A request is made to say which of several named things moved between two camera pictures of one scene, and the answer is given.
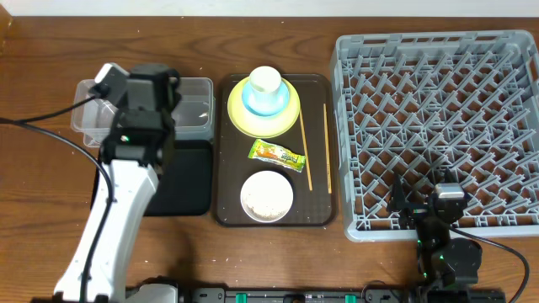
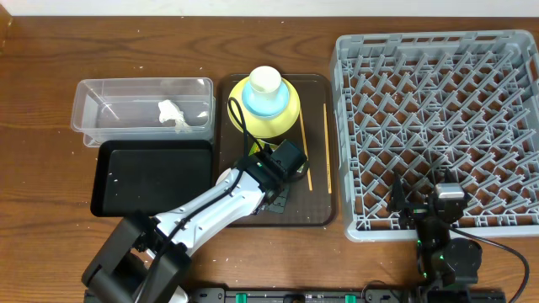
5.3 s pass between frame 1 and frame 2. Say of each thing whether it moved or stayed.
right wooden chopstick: stayed
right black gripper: stayed
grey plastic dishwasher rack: stayed
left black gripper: moved
